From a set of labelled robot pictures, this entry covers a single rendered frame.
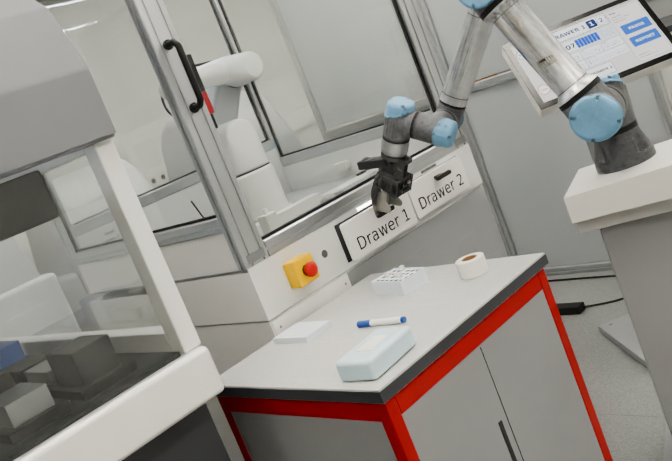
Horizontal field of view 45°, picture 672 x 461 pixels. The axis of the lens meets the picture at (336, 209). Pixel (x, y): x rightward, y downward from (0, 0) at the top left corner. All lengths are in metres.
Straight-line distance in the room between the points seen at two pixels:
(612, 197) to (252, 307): 0.94
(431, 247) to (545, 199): 1.60
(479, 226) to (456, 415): 1.16
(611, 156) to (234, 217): 0.96
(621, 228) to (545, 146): 1.84
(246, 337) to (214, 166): 0.48
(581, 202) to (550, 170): 1.93
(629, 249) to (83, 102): 1.36
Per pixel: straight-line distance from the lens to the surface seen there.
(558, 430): 1.96
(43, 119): 1.58
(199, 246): 2.18
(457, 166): 2.66
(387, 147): 2.17
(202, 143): 2.04
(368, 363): 1.53
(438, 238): 2.56
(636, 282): 2.20
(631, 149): 2.14
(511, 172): 4.10
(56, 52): 1.65
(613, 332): 3.28
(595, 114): 1.98
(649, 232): 2.15
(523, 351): 1.85
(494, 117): 4.05
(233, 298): 2.16
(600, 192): 2.05
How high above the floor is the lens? 1.30
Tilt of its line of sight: 8 degrees down
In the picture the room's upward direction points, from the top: 22 degrees counter-clockwise
